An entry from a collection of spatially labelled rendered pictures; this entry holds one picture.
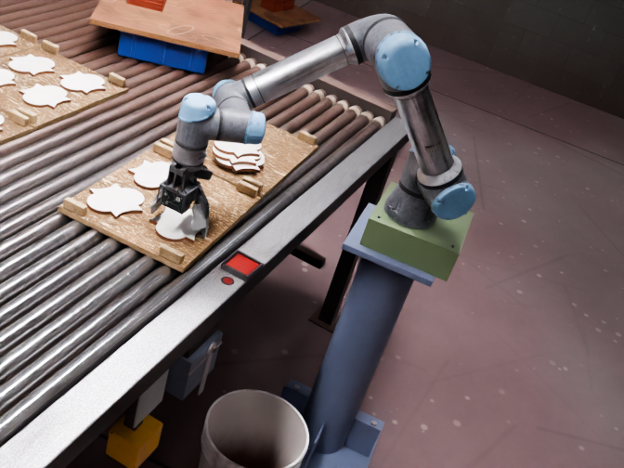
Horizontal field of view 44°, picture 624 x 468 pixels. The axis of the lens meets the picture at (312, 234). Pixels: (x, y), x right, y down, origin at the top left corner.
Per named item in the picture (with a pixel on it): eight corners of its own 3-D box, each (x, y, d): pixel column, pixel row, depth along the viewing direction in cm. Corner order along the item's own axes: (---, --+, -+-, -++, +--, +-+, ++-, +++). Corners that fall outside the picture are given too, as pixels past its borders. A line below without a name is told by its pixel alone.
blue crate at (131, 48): (211, 43, 294) (216, 18, 289) (205, 75, 269) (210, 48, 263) (129, 23, 289) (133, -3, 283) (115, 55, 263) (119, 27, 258)
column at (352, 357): (383, 423, 284) (471, 235, 237) (354, 500, 253) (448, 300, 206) (290, 381, 290) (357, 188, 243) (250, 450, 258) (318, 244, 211)
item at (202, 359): (215, 381, 187) (230, 326, 177) (183, 415, 176) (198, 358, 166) (177, 358, 190) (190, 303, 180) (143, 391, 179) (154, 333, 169)
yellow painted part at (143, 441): (159, 446, 174) (175, 372, 161) (134, 473, 167) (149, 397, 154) (130, 428, 176) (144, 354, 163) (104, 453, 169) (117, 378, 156)
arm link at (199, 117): (223, 110, 167) (183, 105, 164) (214, 153, 173) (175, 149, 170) (217, 93, 173) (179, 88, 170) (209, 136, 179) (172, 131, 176)
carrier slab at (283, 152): (318, 149, 246) (318, 145, 245) (261, 201, 212) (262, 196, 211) (222, 107, 253) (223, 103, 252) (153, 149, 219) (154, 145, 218)
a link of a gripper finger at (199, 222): (193, 247, 184) (179, 212, 180) (206, 236, 188) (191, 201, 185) (204, 245, 182) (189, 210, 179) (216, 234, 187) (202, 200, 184)
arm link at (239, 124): (260, 99, 180) (214, 94, 177) (269, 122, 172) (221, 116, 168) (253, 129, 184) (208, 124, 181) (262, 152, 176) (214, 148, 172)
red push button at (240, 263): (258, 268, 188) (259, 264, 187) (245, 279, 183) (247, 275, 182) (237, 257, 189) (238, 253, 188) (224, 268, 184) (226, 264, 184)
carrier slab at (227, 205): (260, 202, 211) (261, 197, 211) (182, 273, 178) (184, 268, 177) (151, 151, 218) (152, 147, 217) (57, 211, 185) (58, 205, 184)
